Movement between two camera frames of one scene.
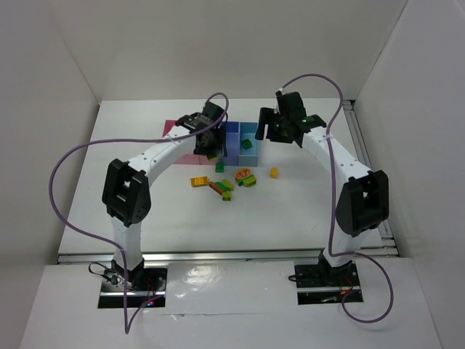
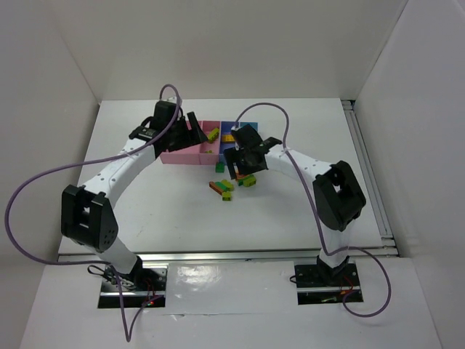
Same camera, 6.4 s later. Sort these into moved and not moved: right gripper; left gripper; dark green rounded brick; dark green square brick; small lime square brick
Moved: right gripper; left gripper
Not moved: dark green square brick; small lime square brick; dark green rounded brick
